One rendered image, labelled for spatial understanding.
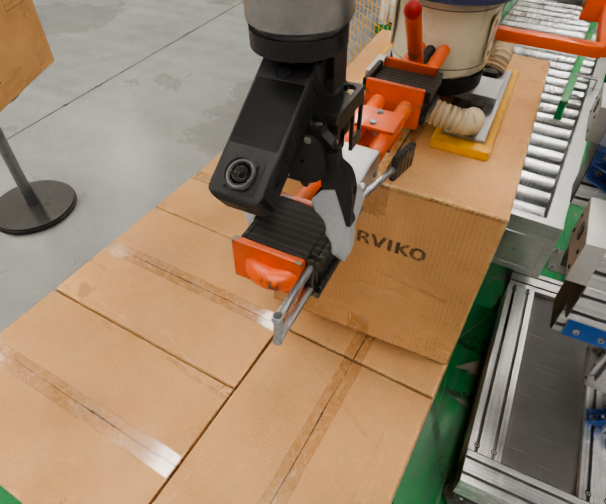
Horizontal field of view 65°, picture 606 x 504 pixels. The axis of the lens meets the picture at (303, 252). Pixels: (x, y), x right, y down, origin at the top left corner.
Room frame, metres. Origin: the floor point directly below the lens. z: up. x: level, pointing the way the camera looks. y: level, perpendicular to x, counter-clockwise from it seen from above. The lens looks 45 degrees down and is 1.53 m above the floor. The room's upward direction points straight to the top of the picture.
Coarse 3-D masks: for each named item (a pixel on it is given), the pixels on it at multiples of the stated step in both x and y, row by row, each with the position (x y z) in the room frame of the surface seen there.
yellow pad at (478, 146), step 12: (492, 72) 0.89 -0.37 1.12; (504, 72) 0.95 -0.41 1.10; (516, 72) 0.96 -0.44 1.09; (504, 84) 0.89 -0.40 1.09; (504, 96) 0.86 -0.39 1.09; (480, 108) 0.76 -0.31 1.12; (492, 108) 0.80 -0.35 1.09; (504, 108) 0.81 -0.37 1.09; (492, 120) 0.76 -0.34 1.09; (444, 132) 0.72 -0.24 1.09; (480, 132) 0.72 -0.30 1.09; (492, 132) 0.73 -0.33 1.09; (432, 144) 0.70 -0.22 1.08; (444, 144) 0.70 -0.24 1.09; (456, 144) 0.69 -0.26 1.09; (468, 144) 0.69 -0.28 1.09; (480, 144) 0.69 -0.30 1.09; (492, 144) 0.69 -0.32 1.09; (468, 156) 0.68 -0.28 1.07; (480, 156) 0.67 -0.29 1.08
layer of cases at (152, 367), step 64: (192, 192) 1.25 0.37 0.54; (128, 256) 0.96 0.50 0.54; (192, 256) 0.96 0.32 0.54; (64, 320) 0.73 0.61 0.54; (128, 320) 0.73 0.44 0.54; (192, 320) 0.73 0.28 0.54; (256, 320) 0.73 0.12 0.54; (320, 320) 0.73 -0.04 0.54; (0, 384) 0.55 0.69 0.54; (64, 384) 0.55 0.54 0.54; (128, 384) 0.55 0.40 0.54; (192, 384) 0.55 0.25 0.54; (256, 384) 0.55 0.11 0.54; (320, 384) 0.55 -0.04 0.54; (384, 384) 0.55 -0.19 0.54; (0, 448) 0.40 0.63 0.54; (64, 448) 0.40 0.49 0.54; (128, 448) 0.40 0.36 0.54; (192, 448) 0.41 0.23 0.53; (256, 448) 0.40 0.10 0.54; (320, 448) 0.40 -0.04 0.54; (384, 448) 0.40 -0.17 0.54
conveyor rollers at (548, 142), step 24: (528, 0) 3.16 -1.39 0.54; (552, 0) 3.12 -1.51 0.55; (504, 24) 2.73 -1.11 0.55; (528, 24) 2.74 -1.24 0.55; (552, 24) 2.75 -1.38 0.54; (576, 24) 2.77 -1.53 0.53; (528, 48) 2.46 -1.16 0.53; (552, 72) 2.15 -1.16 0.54; (552, 96) 1.91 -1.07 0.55; (576, 96) 1.93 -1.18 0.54; (552, 120) 1.72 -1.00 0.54; (552, 144) 1.55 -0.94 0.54; (528, 168) 1.42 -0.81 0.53; (552, 168) 1.39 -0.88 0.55; (528, 192) 1.25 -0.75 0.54
